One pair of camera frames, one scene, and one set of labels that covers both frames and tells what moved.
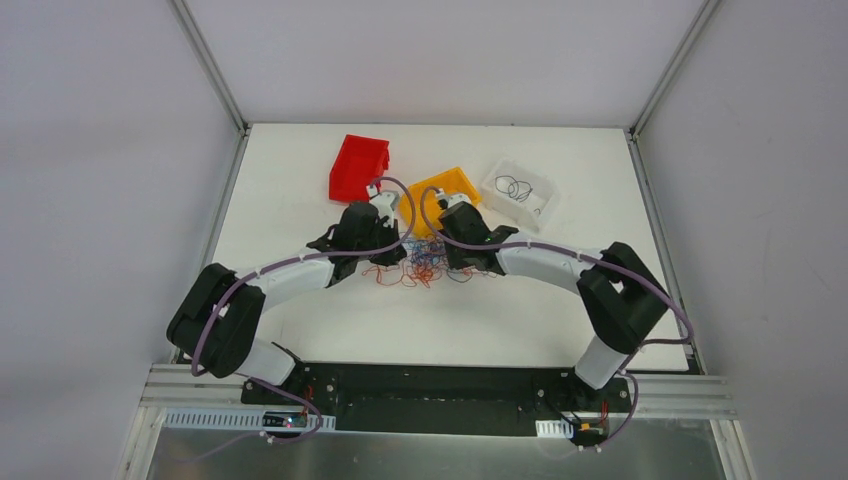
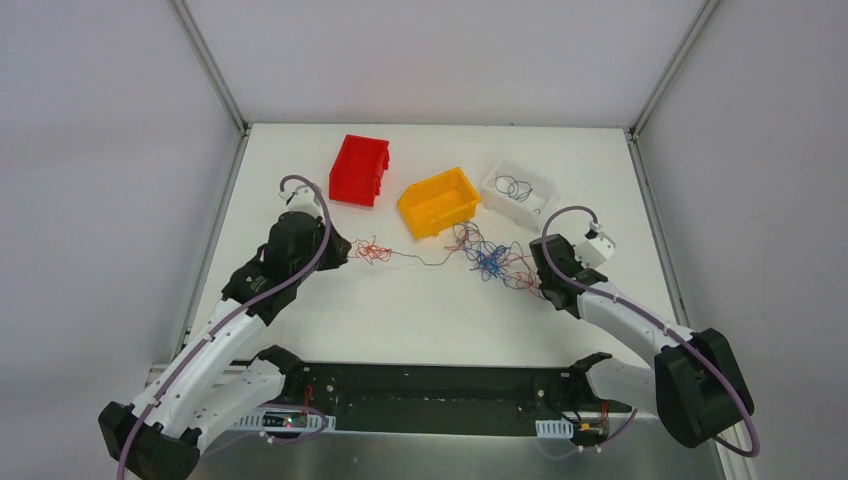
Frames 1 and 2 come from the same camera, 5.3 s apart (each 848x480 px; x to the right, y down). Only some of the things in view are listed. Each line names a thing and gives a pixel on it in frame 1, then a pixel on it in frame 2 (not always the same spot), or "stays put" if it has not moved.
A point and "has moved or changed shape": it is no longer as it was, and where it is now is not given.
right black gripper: x=457 y=255 to x=548 y=266
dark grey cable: x=516 y=189 stays put
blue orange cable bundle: x=426 y=262 has moved or changed shape
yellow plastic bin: x=455 y=183 stays put
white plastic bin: x=517 y=195 stays put
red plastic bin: x=360 y=163 stays put
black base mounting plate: x=441 y=399 stays put
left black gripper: x=381 y=249 to x=334 y=248
